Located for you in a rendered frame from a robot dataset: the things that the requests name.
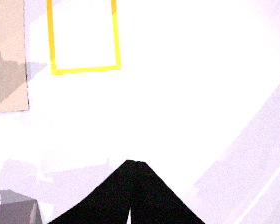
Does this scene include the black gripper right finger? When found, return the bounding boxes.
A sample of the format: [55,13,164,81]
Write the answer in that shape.
[129,161,205,224]

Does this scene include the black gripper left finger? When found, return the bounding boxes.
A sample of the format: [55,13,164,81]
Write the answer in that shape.
[48,160,137,224]

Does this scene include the yellow flat bar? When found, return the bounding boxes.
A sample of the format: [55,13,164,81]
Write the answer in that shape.
[47,0,121,76]

